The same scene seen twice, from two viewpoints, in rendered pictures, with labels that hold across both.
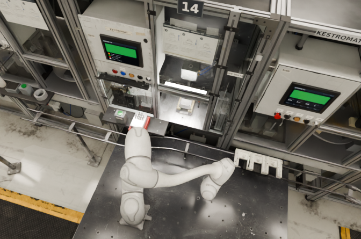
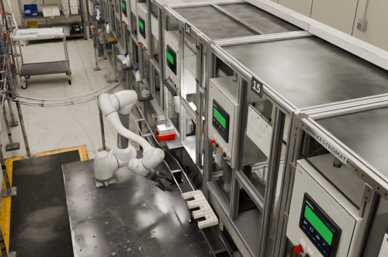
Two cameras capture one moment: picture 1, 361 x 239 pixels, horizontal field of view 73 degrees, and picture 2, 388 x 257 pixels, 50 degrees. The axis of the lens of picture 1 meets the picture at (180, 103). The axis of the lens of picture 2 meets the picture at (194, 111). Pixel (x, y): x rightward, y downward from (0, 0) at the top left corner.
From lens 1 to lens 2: 2.67 m
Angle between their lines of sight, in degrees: 50
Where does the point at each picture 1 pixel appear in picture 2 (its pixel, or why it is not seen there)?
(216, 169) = (146, 146)
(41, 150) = not seen: hidden behind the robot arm
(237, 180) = (181, 220)
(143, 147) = (122, 95)
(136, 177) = (102, 99)
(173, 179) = (120, 126)
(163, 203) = (123, 189)
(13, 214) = not seen: hidden behind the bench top
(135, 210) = (101, 156)
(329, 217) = not seen: outside the picture
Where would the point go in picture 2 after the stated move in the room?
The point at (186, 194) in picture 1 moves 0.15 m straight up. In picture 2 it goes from (141, 197) to (140, 182)
